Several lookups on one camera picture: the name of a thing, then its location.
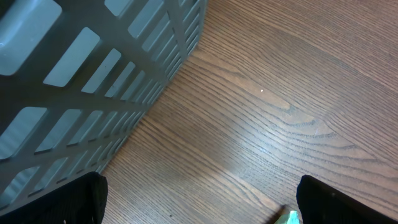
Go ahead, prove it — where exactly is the grey plastic shopping basket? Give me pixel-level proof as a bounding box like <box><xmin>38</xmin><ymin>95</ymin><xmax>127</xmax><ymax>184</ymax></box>
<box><xmin>1</xmin><ymin>0</ymin><xmax>207</xmax><ymax>214</ymax></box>

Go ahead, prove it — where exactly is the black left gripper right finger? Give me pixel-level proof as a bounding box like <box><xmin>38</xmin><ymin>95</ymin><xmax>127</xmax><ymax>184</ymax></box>
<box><xmin>296</xmin><ymin>175</ymin><xmax>397</xmax><ymax>224</ymax></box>

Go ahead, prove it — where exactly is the large teal wipes pack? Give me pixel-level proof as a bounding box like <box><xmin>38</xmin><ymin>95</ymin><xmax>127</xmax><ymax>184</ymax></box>
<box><xmin>274</xmin><ymin>210</ymin><xmax>300</xmax><ymax>224</ymax></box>

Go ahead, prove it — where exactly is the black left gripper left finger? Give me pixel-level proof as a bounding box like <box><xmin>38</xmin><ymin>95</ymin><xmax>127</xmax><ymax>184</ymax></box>
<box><xmin>1</xmin><ymin>172</ymin><xmax>108</xmax><ymax>224</ymax></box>

